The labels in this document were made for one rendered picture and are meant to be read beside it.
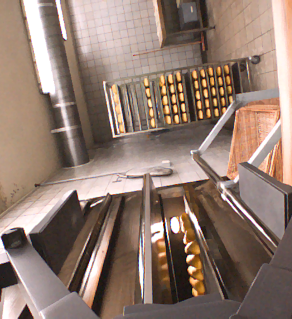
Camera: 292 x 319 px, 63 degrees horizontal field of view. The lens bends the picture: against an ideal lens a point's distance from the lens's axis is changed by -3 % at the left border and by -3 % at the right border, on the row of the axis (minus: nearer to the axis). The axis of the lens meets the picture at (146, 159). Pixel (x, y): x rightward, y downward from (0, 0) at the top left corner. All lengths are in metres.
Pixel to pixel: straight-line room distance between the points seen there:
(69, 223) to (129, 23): 5.35
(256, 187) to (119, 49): 5.25
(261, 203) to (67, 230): 0.13
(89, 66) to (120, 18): 1.12
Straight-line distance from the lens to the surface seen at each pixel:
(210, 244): 1.14
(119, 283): 1.03
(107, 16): 5.57
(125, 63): 5.32
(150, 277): 0.77
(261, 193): 0.17
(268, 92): 1.22
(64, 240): 0.17
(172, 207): 1.90
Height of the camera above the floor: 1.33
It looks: 2 degrees up
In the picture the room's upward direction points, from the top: 99 degrees counter-clockwise
